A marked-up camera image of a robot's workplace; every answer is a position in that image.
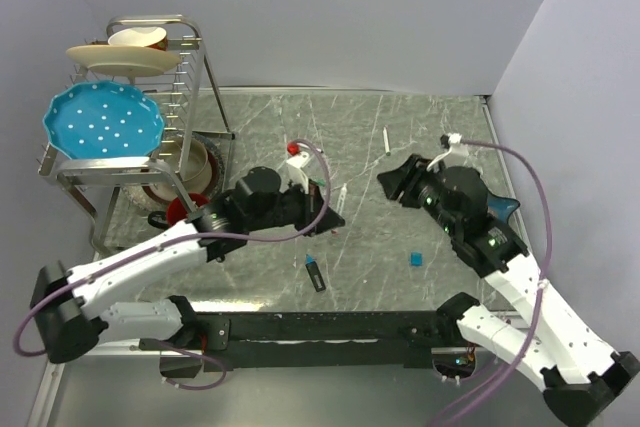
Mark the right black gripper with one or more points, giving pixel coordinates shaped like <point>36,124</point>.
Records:
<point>405,178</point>

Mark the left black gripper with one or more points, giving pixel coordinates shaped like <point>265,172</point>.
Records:
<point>312,206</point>

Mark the white pen red tip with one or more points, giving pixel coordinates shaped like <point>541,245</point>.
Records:
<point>341,199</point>

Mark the black marker blue tip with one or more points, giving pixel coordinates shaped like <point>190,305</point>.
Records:
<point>314,273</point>

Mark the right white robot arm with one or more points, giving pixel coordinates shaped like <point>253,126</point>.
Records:
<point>578,373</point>

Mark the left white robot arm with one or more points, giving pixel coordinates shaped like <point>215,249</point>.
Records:
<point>77,309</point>

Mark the white pen green tip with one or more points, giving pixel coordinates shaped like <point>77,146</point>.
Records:
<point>386,141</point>

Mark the blue marker cap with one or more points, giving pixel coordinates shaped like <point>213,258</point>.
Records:
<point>416,259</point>

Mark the blue star-shaped dish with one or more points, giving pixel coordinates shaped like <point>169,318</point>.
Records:
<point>502,208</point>

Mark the cream deep bowl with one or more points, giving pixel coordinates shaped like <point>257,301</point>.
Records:
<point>198,171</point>

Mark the red mug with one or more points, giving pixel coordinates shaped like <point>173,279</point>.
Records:
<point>175,212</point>

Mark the patterned rim plate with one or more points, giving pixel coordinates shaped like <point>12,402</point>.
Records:
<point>156,196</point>

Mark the metal dish rack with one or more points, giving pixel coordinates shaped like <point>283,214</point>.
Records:
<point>96,185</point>

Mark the white and red bowl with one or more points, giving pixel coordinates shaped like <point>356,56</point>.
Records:
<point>149,37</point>

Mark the blue polka dot plate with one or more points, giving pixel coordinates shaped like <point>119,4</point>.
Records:
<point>103,119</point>

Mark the cream flat plate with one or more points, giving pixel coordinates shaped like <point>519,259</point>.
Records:
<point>123,61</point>

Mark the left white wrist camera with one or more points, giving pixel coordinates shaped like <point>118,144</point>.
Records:
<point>298,160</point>

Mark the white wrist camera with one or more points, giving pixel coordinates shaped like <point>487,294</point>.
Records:
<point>298,160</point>
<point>455,153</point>

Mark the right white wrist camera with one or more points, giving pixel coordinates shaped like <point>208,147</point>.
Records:
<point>455,153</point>

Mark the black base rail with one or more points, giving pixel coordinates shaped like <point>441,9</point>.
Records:
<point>319,339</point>

